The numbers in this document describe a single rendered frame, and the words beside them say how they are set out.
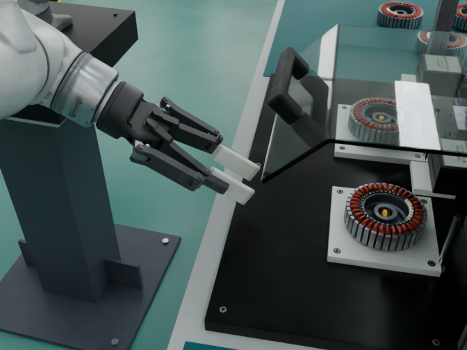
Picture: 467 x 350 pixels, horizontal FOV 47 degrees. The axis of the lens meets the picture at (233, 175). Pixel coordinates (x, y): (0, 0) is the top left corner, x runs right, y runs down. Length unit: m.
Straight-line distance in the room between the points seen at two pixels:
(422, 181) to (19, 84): 0.50
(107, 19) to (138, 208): 0.86
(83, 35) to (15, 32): 0.66
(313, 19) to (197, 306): 0.95
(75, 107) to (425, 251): 0.51
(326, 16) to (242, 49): 1.53
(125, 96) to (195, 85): 1.96
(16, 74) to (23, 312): 1.24
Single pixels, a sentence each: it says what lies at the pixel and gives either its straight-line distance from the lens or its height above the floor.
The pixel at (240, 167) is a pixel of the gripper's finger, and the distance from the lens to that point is 0.80.
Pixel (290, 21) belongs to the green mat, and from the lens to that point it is 1.47.
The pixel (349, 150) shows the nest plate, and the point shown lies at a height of 0.78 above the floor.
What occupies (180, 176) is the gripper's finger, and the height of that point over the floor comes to 0.88.
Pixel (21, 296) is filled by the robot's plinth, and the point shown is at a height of 0.02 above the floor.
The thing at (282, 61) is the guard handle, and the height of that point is 1.06.
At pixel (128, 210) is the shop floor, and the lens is 1.99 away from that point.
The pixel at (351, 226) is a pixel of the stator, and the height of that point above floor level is 0.80.
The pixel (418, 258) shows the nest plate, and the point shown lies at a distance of 0.78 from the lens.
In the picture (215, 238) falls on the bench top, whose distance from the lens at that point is 0.81.
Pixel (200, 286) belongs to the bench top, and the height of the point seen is 0.75.
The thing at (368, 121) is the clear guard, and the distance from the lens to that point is 0.50.
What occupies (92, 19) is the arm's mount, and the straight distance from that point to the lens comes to 1.34.
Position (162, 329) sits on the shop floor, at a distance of 1.63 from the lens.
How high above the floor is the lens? 1.33
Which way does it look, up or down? 39 degrees down
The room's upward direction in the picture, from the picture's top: straight up
